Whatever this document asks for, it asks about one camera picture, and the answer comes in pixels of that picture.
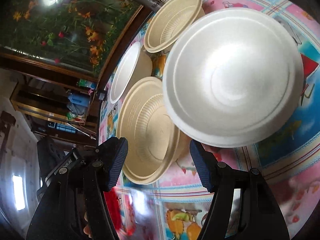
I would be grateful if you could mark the printed fruit tablecloth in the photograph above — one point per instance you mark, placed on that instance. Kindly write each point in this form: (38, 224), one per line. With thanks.
(275, 160)

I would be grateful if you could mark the blue plastic jug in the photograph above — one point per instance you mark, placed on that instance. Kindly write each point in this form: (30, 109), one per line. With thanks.
(80, 101)

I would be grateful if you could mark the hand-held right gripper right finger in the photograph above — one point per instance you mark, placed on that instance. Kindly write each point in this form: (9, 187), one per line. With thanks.
(202, 170)

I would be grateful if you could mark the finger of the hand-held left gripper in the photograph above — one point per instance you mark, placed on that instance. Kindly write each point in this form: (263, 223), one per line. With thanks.
(92, 153)

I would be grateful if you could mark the aquarium with artificial flowers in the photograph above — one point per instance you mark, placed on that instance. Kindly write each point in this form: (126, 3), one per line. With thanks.
(70, 27)

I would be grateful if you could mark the wooden shelf cabinet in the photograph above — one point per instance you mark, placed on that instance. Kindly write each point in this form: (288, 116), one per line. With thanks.
(45, 105)

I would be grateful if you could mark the beige plastic bowl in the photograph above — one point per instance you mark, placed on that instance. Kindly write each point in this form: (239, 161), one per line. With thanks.
(147, 132)
(167, 22)

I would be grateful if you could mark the person's left hand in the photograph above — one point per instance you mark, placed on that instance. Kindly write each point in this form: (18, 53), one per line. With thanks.
(86, 230)

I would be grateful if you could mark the small black power adapter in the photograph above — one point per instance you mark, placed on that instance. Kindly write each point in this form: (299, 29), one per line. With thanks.
(102, 95)

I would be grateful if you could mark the white foam plate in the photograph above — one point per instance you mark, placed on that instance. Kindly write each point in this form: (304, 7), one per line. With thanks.
(123, 75)
(232, 80)

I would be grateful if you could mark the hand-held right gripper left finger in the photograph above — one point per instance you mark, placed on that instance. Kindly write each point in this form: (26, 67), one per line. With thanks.
(117, 165)

